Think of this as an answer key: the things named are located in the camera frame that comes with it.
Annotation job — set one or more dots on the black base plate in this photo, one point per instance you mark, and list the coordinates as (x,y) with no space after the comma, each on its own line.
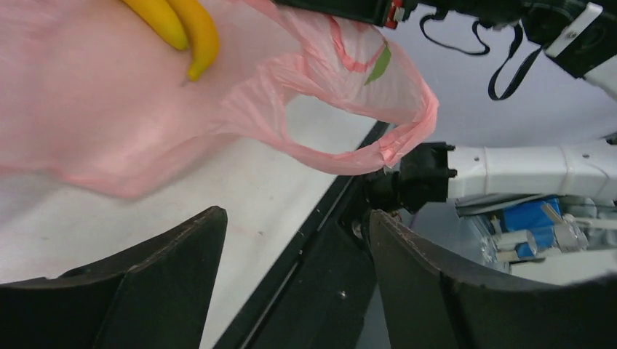
(317,292)

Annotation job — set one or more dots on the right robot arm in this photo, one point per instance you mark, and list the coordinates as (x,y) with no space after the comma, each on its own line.
(579,37)

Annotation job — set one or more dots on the yellow fake banana bunch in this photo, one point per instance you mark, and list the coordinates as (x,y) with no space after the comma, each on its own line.
(183,25)

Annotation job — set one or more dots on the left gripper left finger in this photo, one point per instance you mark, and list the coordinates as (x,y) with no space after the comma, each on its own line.
(155,294)

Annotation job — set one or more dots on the pink plastic bag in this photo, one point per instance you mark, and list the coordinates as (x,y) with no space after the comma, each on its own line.
(92,96)

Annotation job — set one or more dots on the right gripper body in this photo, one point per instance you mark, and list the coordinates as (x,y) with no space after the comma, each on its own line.
(382,13)

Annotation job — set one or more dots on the clear plastic bottle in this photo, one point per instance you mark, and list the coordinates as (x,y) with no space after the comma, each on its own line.
(538,238)

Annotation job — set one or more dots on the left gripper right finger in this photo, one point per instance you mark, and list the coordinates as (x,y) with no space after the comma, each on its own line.
(435,298)

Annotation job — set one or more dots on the blue items under table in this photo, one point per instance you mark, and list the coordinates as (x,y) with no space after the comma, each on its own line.
(531,210)

